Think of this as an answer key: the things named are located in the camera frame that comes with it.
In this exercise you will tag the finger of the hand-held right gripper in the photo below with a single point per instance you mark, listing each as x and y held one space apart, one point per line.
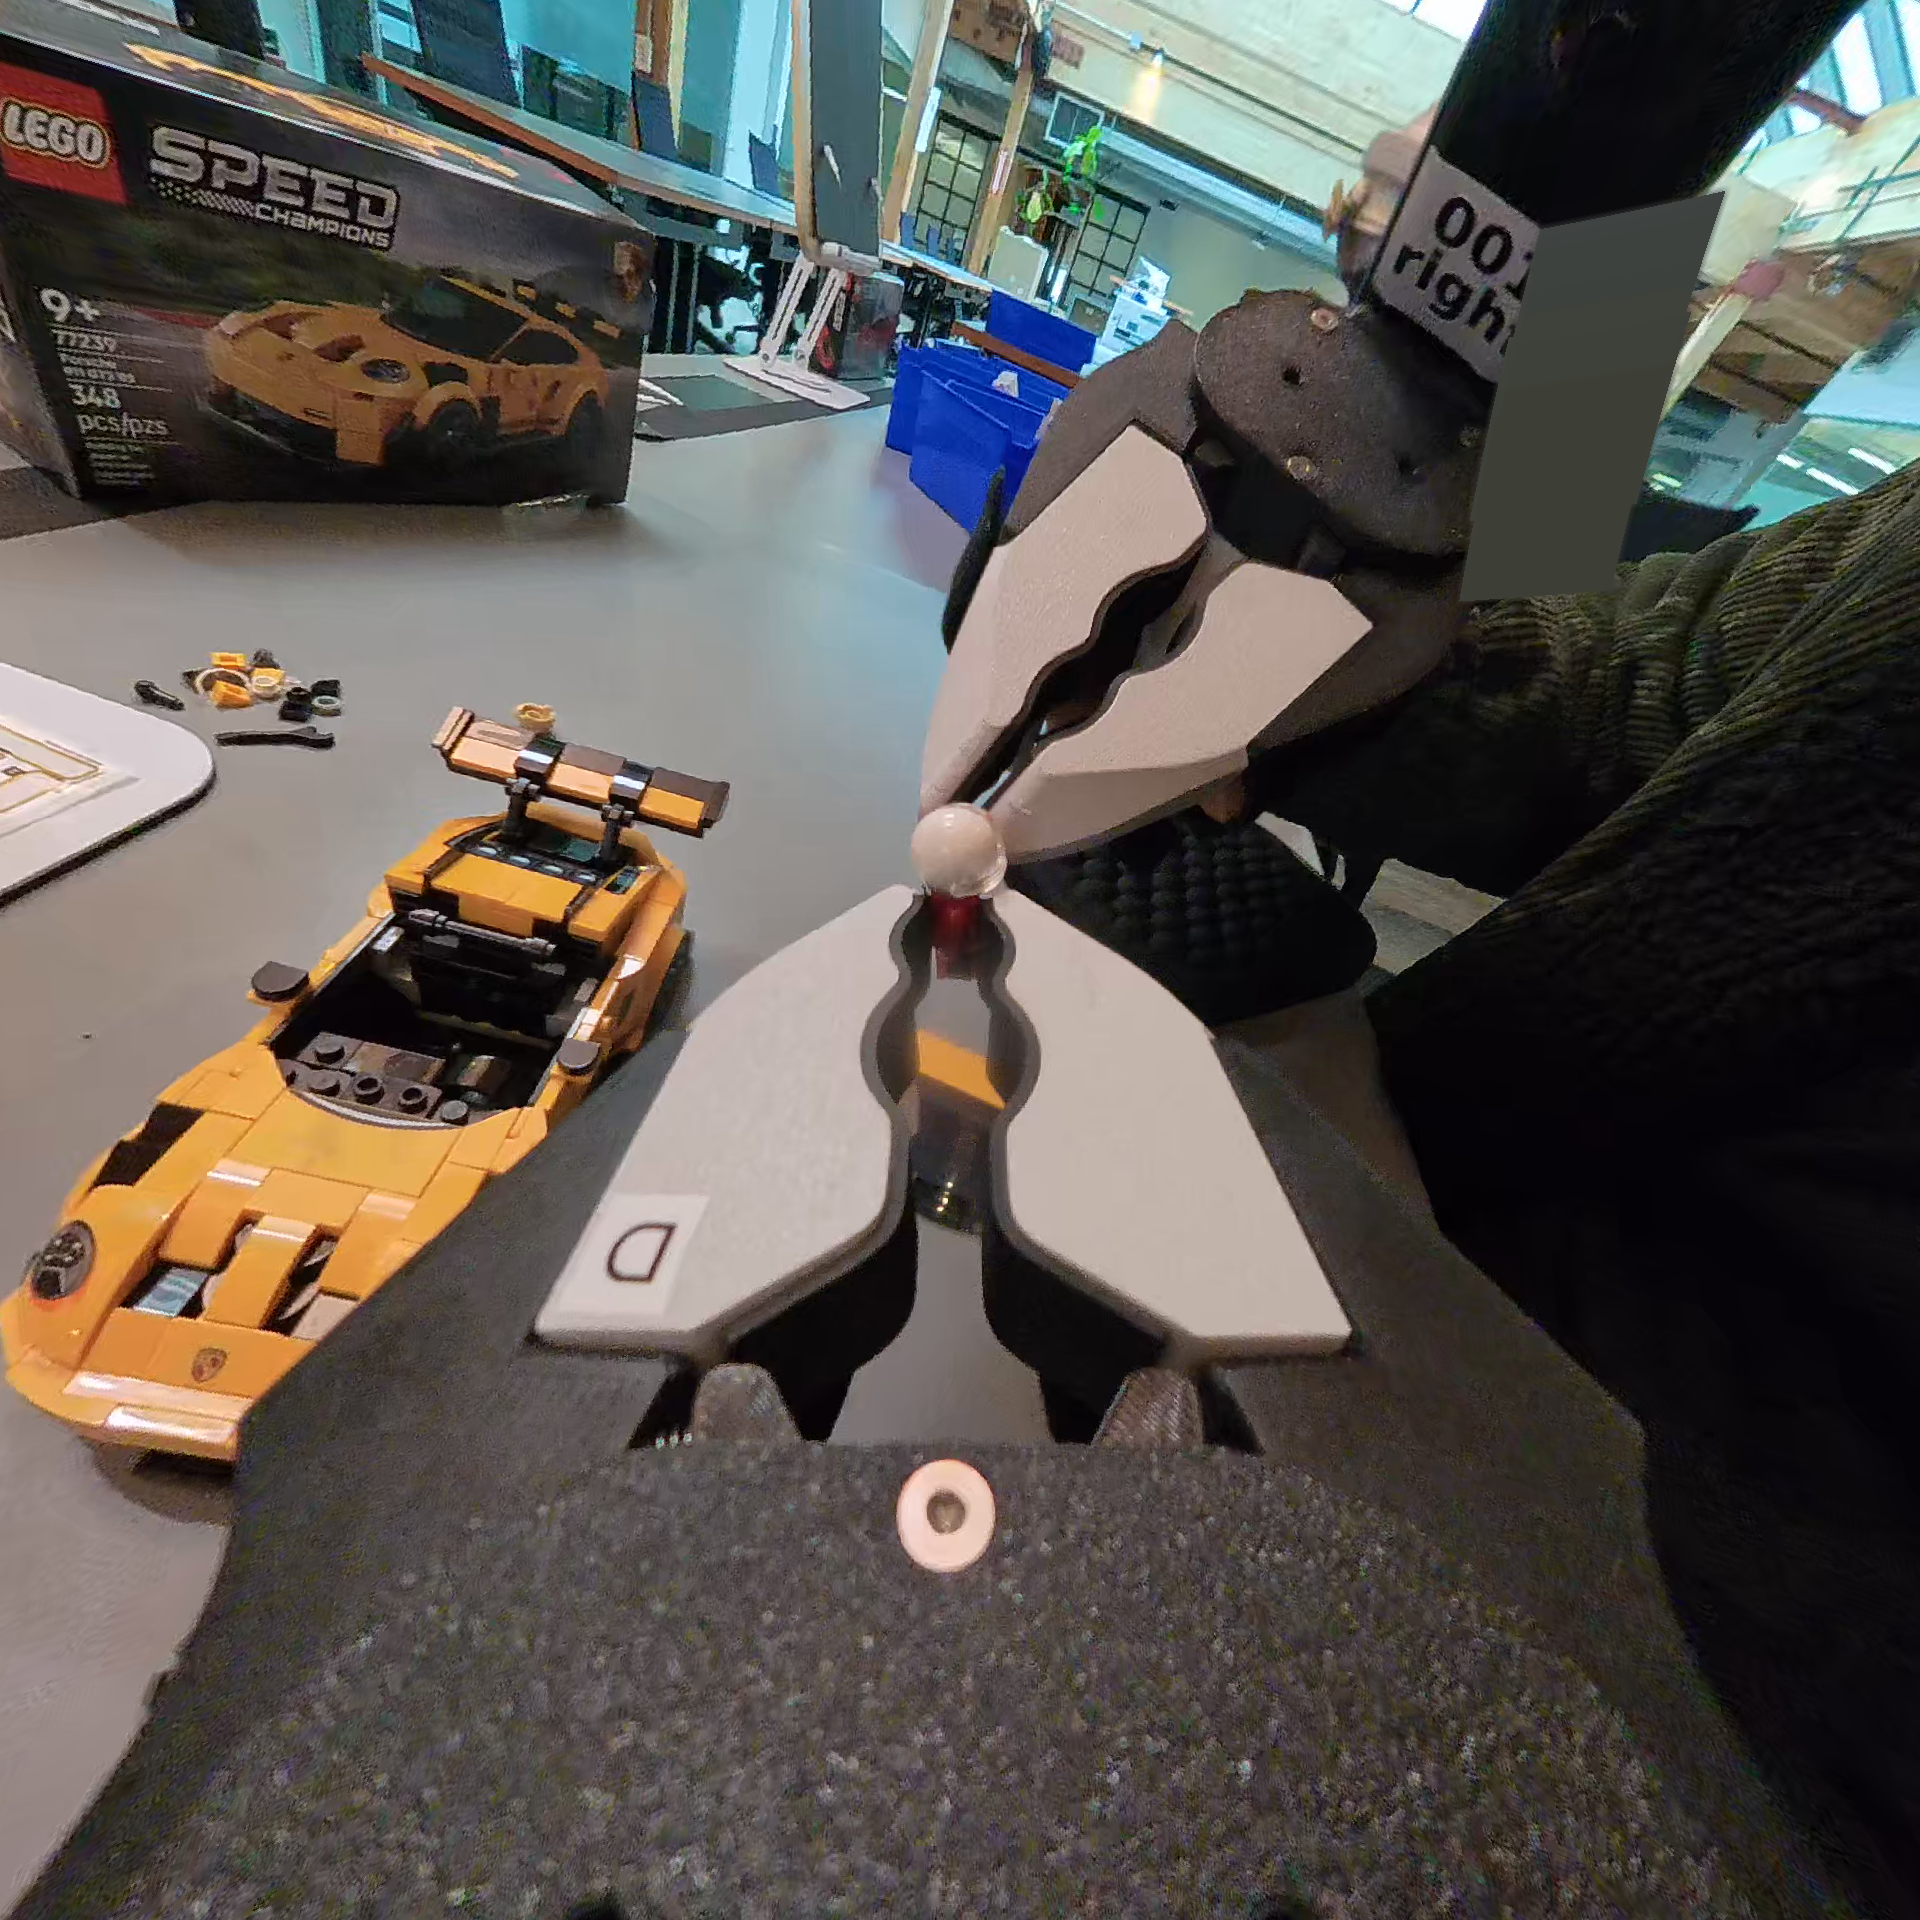
1066 556
1215 705

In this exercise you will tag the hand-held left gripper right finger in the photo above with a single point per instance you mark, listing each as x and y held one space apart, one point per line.
1170 1185

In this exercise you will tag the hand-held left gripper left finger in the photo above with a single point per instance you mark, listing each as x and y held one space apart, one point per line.
751 1170

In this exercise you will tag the yellow lego car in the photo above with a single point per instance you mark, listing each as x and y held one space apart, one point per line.
375 1049

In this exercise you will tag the pile of small lego parts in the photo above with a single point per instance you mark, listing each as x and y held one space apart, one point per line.
247 682

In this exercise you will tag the person's right forearm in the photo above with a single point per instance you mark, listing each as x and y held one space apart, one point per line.
1651 675

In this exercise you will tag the yellow lego car roof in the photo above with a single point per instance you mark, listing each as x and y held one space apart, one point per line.
961 1067

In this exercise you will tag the lego set box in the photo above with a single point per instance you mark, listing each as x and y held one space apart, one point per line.
301 299

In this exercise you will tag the lego sticker sheet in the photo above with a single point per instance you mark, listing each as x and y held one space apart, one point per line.
38 779

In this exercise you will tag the black padded wrist rest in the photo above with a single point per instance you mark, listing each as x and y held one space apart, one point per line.
1201 931

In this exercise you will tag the green potted plant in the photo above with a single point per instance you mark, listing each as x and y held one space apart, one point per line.
1072 187

